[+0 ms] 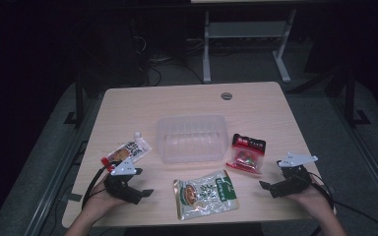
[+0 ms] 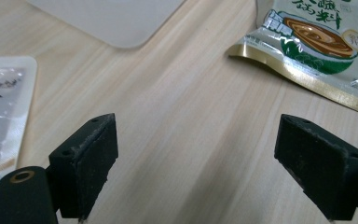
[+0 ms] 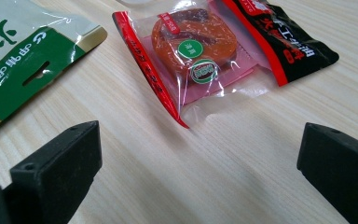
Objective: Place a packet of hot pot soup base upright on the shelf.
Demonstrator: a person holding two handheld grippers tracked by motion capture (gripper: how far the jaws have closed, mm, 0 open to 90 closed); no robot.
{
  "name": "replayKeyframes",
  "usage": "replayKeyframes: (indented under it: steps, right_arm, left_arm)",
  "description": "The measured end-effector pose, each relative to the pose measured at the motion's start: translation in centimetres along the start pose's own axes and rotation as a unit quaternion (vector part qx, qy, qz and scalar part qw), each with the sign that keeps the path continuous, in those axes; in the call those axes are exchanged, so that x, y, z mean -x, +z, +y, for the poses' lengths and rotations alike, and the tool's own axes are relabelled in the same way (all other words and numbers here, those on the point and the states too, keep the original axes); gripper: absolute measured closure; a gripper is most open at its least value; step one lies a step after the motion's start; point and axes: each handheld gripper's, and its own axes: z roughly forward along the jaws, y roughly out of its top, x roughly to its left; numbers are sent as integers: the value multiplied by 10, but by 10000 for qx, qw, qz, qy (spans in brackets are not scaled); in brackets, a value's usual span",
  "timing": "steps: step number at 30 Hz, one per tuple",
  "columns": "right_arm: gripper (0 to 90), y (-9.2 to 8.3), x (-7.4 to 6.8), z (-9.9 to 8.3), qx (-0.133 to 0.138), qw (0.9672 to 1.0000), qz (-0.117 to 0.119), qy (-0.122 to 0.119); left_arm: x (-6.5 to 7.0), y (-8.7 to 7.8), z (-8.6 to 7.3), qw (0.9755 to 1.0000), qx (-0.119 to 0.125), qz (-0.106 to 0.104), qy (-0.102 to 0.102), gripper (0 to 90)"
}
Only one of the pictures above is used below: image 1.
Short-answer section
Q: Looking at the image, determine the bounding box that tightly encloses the white metal desk frame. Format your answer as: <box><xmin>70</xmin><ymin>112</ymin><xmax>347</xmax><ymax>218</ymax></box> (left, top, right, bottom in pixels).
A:
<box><xmin>202</xmin><ymin>9</ymin><xmax>298</xmax><ymax>84</ymax></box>

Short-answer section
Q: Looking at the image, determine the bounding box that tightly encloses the person's right hand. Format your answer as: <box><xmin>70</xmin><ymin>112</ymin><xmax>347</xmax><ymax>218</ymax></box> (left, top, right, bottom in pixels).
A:
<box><xmin>283</xmin><ymin>181</ymin><xmax>338</xmax><ymax>220</ymax></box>

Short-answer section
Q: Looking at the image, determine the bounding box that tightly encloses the right hand-held gripper black cable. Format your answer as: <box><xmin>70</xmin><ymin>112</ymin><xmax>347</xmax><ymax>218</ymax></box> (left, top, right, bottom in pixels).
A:
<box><xmin>308</xmin><ymin>172</ymin><xmax>378</xmax><ymax>236</ymax></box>

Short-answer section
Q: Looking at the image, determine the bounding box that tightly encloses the person's left hand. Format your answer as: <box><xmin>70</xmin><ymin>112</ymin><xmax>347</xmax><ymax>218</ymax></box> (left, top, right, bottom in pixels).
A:
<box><xmin>87</xmin><ymin>176</ymin><xmax>129</xmax><ymax>219</ymax></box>

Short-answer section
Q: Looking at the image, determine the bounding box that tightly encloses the tangle of cables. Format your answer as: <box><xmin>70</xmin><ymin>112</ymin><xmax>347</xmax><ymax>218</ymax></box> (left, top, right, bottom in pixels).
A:
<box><xmin>129</xmin><ymin>32</ymin><xmax>205</xmax><ymax>87</ymax></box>

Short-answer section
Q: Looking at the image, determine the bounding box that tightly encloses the clear plastic container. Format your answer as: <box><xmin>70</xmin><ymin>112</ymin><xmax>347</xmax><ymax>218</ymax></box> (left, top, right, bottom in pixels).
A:
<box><xmin>156</xmin><ymin>113</ymin><xmax>229</xmax><ymax>164</ymax></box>

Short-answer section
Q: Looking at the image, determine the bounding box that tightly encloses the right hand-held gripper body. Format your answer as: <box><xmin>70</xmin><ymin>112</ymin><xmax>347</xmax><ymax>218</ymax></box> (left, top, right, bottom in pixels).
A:
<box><xmin>269</xmin><ymin>151</ymin><xmax>319</xmax><ymax>199</ymax></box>

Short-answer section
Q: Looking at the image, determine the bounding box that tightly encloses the left hand-held gripper black cable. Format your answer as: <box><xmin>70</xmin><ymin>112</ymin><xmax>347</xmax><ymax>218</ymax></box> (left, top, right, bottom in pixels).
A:
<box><xmin>81</xmin><ymin>165</ymin><xmax>112</xmax><ymax>210</ymax></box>

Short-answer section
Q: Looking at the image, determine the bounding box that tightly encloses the red and black snack packet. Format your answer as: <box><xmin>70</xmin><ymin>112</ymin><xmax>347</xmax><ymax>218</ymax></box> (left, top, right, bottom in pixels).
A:
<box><xmin>225</xmin><ymin>133</ymin><xmax>267</xmax><ymax>175</ymax></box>

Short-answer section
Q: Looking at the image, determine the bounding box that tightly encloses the black metal stand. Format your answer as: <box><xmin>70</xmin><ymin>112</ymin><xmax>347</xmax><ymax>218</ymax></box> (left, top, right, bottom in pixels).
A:
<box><xmin>343</xmin><ymin>67</ymin><xmax>372</xmax><ymax>128</ymax></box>

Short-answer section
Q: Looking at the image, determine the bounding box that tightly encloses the green and white food pouch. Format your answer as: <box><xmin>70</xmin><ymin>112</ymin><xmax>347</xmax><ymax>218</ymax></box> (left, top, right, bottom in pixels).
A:
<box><xmin>172</xmin><ymin>169</ymin><xmax>240</xmax><ymax>221</ymax></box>

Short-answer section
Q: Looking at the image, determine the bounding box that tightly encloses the white spouted sauce pouch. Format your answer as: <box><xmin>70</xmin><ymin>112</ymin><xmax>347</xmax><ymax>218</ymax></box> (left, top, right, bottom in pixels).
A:
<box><xmin>100</xmin><ymin>131</ymin><xmax>153</xmax><ymax>173</ymax></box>

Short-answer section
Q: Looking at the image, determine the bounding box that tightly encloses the metal floor rail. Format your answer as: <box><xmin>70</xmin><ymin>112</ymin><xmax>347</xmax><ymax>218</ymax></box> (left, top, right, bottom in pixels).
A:
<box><xmin>328</xmin><ymin>94</ymin><xmax>378</xmax><ymax>214</ymax></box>

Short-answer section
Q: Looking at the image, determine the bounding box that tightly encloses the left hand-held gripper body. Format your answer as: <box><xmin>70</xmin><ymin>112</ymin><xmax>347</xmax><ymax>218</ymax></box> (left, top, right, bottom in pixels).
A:
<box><xmin>102</xmin><ymin>156</ymin><xmax>143</xmax><ymax>206</ymax></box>

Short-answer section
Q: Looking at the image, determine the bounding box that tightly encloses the hand-held gripper black cable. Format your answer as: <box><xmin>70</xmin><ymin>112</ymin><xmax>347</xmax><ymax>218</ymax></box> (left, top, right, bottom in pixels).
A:
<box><xmin>81</xmin><ymin>165</ymin><xmax>112</xmax><ymax>210</ymax></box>
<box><xmin>308</xmin><ymin>172</ymin><xmax>378</xmax><ymax>236</ymax></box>

